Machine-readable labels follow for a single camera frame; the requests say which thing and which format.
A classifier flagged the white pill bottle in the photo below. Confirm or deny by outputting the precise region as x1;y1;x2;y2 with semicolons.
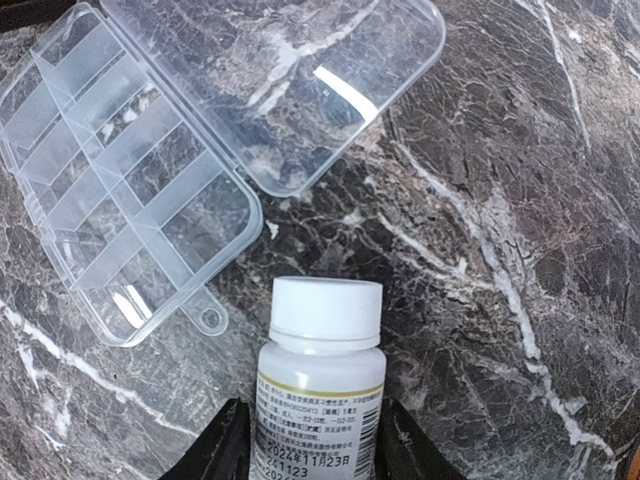
254;276;387;480

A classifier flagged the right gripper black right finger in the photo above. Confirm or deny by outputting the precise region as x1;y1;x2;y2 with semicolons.
382;398;465;480

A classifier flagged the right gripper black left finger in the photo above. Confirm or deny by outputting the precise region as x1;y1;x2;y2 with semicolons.
159;398;250;480

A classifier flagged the clear plastic pill organizer box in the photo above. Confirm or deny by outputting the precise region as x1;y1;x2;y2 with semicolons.
1;1;446;347

